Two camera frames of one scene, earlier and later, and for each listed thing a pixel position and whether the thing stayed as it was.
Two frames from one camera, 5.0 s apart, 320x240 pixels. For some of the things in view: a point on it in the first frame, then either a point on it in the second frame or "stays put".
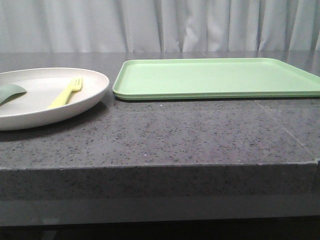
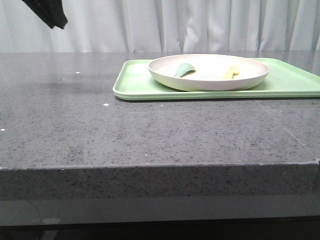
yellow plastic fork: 76,86 -> 231,71
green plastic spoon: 9,91 -> 183,68
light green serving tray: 212,79 stays put
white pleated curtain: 159,26 stays put
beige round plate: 42,86 -> 213,72
